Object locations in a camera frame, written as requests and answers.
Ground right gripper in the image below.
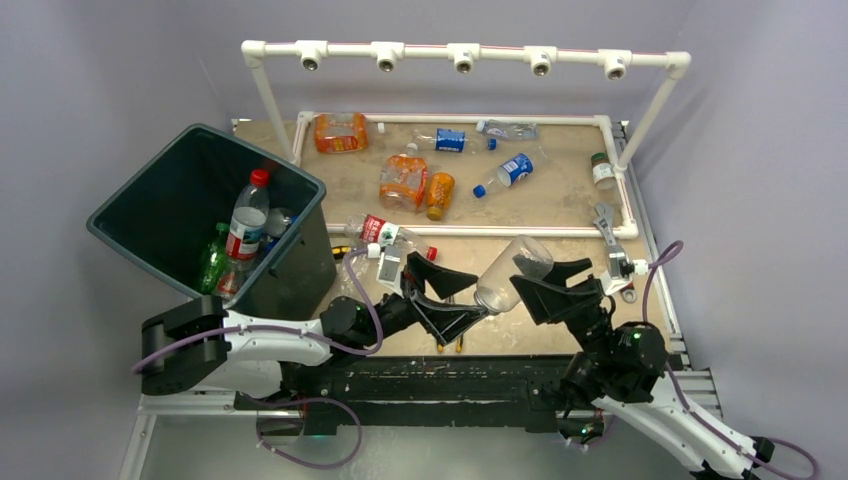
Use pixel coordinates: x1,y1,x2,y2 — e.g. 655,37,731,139
508,254,611,365

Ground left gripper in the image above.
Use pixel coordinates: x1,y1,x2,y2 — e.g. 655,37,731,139
360,252,487,347

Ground clear bottle silver cap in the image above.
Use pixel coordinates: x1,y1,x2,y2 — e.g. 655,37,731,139
474,235,554,315

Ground red label bottle red cap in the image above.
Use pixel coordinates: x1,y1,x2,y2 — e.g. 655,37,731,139
344,214,438,260

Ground Pepsi bottle blue cap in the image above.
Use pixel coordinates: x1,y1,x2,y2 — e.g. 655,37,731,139
471,147,549,199

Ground large crushed orange label bottle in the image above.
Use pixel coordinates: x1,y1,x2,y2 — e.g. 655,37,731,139
313,112,386,154

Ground red label water bottle front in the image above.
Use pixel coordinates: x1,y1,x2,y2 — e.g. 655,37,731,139
226,169,270,260

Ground green plastic bottle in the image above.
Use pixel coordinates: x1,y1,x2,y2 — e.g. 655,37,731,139
197,222,229,295

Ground small red cap bottle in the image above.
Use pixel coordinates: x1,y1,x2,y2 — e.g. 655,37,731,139
213,259,250,301

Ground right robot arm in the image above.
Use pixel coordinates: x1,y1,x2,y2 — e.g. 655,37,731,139
510,261,775,479

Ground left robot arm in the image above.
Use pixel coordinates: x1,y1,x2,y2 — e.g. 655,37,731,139
132,251,490,409

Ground dark green plastic bin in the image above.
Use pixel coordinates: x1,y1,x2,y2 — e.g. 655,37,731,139
86,124,337,320

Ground clear bottle white cap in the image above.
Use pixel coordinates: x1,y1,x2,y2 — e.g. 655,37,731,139
334,247,370,300

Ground small orange juice bottle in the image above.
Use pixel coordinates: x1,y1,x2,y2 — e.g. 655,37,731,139
426,172,456,221

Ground yellow black tool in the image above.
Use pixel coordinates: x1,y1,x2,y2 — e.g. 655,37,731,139
331,246,351,261

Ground small jar green lid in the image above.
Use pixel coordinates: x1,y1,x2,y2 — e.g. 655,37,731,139
590,152,616,190

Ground clear crushed bottle back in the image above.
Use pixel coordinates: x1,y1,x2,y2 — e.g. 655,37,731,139
475,119,539,142

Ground blue label bottle back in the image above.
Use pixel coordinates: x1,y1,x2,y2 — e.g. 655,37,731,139
413,128,498,154

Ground yellow handled pliers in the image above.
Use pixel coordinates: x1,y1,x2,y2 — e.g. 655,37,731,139
435,301,465,355

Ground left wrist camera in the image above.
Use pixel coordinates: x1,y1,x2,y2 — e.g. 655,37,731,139
366,243,403,295

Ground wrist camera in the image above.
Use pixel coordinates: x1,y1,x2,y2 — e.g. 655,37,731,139
366,243,403,295
600,244,650,303

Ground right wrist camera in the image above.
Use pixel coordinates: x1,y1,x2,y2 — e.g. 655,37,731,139
600,244,650,303

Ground red handled adjustable wrench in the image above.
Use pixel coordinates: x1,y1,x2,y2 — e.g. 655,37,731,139
592,202,639,305

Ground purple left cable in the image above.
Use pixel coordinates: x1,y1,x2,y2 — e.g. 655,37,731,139
131,248,386,376

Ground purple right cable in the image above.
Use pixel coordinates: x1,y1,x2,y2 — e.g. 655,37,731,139
641,240,820,480

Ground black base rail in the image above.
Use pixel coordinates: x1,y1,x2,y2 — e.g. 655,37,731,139
234,354,572,435

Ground purple cable loop front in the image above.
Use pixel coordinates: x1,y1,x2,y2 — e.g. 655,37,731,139
254,395,366,472

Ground white PVC pipe frame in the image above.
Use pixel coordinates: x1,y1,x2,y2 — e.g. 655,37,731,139
241,40,692,240

